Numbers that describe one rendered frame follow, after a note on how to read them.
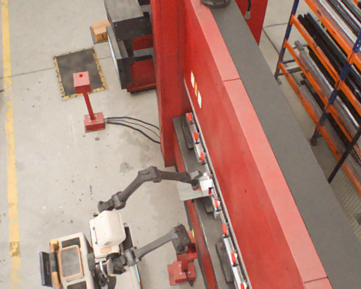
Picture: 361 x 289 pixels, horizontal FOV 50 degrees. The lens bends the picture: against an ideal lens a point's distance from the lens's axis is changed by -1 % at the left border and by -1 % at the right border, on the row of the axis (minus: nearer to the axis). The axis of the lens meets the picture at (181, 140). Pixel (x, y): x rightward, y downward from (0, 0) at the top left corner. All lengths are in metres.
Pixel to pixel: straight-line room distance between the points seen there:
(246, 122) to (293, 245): 0.63
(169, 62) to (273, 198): 1.81
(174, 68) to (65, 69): 2.64
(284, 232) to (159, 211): 2.67
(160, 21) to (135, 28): 0.28
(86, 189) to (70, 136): 0.78
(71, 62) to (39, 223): 2.40
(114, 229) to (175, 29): 1.51
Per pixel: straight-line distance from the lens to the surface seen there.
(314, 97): 4.81
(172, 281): 3.90
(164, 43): 3.06
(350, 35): 3.98
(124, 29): 3.11
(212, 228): 3.15
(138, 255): 2.63
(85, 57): 5.75
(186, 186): 3.16
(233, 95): 2.00
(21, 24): 6.64
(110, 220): 2.66
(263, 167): 1.76
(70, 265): 3.11
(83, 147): 4.72
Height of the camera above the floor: 3.77
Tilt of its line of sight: 54 degrees down
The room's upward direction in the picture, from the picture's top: straight up
